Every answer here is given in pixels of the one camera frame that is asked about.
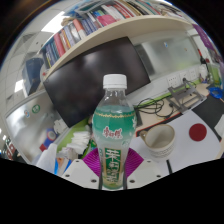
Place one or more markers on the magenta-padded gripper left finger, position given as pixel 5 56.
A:
pixel 78 171

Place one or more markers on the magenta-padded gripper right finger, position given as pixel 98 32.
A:
pixel 146 171

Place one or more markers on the green tea drink bottle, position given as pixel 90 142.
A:
pixel 114 133

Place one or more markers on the pile of white tissues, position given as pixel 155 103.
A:
pixel 79 141

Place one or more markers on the beige ribbed paper cup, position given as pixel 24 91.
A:
pixel 159 141

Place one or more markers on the white paper sheet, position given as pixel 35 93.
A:
pixel 186 150

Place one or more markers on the flat round red coaster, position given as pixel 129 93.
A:
pixel 198 132

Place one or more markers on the grey metal laptop stand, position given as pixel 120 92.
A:
pixel 186 98

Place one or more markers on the black desk mat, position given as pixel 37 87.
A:
pixel 210 111

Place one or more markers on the black computer monitor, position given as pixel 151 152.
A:
pixel 86 83

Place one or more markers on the purple hanging banner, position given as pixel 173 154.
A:
pixel 203 36

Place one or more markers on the wall shelf with books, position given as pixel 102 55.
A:
pixel 100 23

